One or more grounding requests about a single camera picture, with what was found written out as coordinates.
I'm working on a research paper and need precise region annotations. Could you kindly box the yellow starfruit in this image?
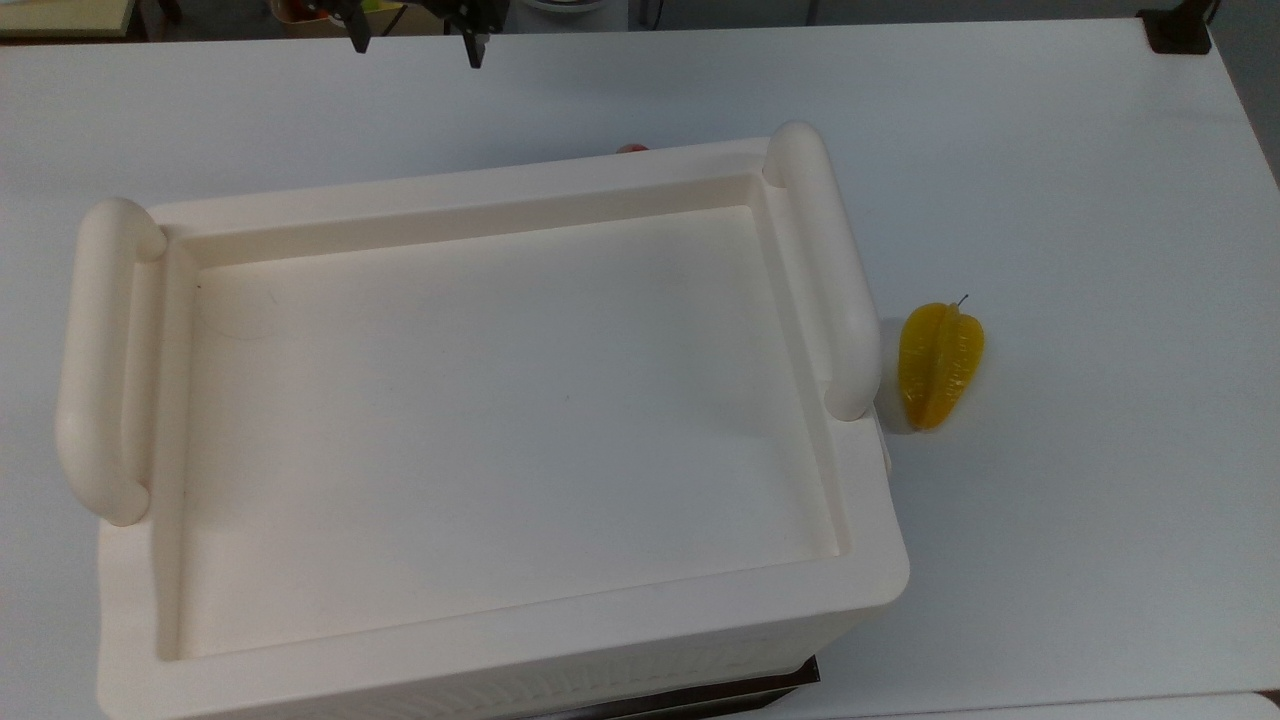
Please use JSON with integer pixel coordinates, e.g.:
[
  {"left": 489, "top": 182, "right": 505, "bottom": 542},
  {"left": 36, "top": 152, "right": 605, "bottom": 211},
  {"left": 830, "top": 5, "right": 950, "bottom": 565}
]
[{"left": 897, "top": 294, "right": 986, "bottom": 432}]

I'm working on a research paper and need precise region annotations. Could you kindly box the beige basket with fruits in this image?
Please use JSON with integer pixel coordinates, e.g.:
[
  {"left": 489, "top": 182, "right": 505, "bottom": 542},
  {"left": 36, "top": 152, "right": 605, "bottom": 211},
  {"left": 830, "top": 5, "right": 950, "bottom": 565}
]
[{"left": 268, "top": 0, "right": 443, "bottom": 38}]

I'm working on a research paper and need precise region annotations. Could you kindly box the black table clamp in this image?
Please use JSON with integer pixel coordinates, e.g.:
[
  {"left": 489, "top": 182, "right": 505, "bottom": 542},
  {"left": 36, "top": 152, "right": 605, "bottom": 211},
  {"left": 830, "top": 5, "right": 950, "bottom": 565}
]
[{"left": 1138, "top": 0, "right": 1219, "bottom": 55}]

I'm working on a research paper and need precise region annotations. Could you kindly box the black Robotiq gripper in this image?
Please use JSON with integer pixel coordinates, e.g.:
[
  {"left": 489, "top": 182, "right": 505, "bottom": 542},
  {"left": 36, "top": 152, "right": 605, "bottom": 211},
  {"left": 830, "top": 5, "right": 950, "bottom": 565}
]
[{"left": 340, "top": 0, "right": 511, "bottom": 70}]

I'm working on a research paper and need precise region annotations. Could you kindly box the white rounded cabinet handle bar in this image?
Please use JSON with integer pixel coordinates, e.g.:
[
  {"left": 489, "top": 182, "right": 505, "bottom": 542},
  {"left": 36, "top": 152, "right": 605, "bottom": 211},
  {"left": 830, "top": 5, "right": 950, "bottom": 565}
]
[{"left": 55, "top": 197, "right": 168, "bottom": 528}]

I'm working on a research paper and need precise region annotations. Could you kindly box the pale yellow board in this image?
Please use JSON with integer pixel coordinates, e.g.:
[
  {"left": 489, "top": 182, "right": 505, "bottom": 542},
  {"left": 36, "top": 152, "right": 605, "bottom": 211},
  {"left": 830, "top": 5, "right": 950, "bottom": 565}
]
[{"left": 0, "top": 0, "right": 138, "bottom": 39}]

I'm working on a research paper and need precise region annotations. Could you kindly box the white plastic cabinet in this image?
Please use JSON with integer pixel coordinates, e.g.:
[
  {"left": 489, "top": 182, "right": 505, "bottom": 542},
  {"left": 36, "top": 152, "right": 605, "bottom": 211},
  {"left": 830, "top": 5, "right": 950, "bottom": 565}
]
[{"left": 55, "top": 121, "right": 911, "bottom": 720}]

